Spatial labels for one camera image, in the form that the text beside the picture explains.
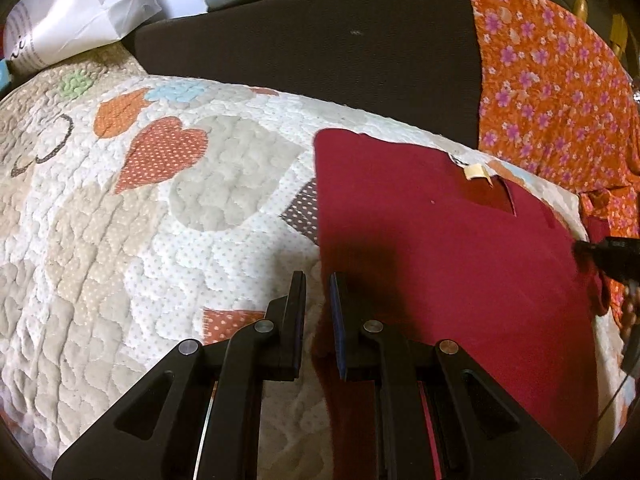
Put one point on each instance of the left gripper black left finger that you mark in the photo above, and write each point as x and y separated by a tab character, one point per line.
196	414

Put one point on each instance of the dark brown cushion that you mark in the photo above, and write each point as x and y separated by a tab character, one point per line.
416	61

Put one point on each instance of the orange floral fabric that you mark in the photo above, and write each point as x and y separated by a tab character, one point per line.
557	103

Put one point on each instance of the white quilted heart-pattern bedspread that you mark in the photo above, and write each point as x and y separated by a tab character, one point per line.
138	211

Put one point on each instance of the dark red long-sleeve shirt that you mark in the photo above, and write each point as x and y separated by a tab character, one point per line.
483	262

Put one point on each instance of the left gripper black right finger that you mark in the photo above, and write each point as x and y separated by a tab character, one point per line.
436	413

